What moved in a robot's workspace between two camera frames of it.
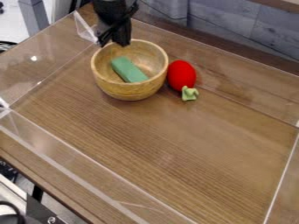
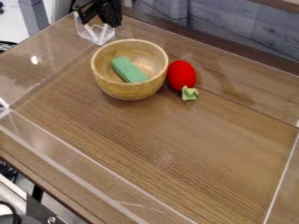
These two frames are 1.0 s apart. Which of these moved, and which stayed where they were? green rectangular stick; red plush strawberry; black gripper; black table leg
Moved: black gripper
Stayed: green rectangular stick; red plush strawberry; black table leg
